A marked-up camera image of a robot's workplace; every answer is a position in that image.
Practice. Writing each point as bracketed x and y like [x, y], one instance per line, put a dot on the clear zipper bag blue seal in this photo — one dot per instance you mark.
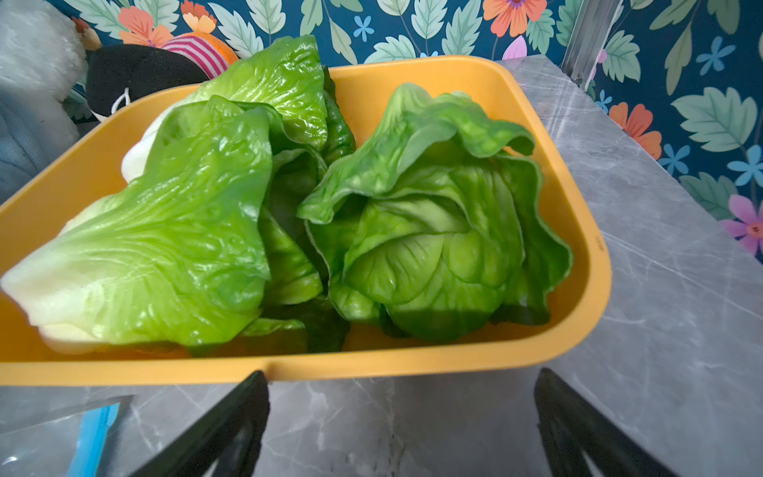
[78, 440]

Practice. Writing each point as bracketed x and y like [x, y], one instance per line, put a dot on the black striped plush toy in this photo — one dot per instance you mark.
[120, 74]

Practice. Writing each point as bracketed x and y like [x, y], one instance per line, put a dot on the white plush bunny blue shirt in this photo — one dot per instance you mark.
[41, 59]

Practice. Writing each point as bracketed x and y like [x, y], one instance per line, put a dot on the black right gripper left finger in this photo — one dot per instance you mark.
[227, 439]

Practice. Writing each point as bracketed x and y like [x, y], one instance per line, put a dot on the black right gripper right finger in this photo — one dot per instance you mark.
[575, 434]

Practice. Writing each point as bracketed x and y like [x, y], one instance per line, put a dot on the yellow plastic tray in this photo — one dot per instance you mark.
[91, 169]

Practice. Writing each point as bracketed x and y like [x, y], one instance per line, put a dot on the green chinese cabbage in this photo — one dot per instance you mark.
[203, 249]
[431, 228]

